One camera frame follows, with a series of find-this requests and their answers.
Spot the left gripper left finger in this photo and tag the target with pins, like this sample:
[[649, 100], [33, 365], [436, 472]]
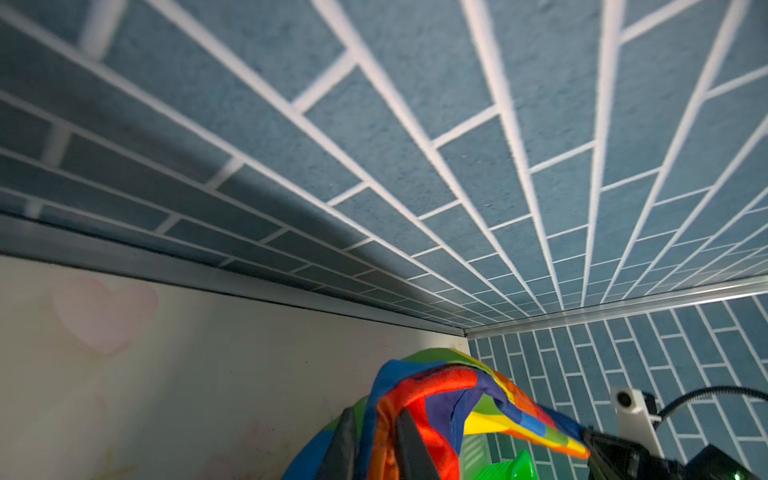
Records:
[[339, 460]]

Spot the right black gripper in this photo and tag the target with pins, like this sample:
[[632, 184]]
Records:
[[615, 458]]

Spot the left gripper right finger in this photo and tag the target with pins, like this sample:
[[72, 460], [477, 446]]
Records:
[[413, 459]]

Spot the colourful patterned shorts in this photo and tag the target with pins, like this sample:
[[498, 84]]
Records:
[[450, 395]]

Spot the green plastic basket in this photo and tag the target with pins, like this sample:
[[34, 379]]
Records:
[[521, 468]]

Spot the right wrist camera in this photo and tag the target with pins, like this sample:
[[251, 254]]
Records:
[[637, 418]]

